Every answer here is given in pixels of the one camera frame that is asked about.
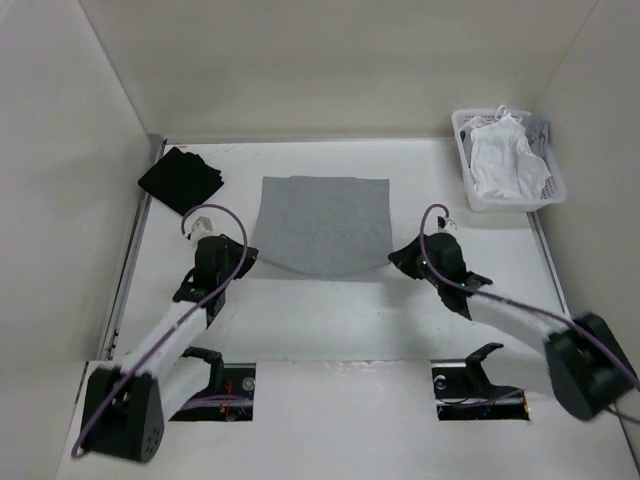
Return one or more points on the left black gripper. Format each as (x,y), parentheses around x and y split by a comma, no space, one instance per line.
(234,248)

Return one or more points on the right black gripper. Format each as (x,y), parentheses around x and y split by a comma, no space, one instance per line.
(406,255)

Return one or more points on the grey tank top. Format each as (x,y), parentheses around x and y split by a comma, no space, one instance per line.
(324,227)

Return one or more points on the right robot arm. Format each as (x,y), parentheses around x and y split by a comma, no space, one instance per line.
(579,362)

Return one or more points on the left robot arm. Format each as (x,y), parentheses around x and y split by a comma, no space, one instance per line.
(128,404)

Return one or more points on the folded black tank top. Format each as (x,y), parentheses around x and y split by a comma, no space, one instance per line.
(181,181)

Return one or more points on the white tank top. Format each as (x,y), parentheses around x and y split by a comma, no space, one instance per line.
(501,162)

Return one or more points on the white plastic laundry basket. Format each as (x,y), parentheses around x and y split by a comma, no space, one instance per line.
(553,192)

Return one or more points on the grey garment in basket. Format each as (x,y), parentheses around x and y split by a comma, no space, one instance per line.
(537,131)

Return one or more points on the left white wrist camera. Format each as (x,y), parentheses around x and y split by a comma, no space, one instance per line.
(200,229)

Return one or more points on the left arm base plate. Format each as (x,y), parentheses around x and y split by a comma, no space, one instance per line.
(229,397)

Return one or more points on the metal table edge rail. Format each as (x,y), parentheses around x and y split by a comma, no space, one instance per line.
(109,326)

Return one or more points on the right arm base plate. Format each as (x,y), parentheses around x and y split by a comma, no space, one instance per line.
(462,395)

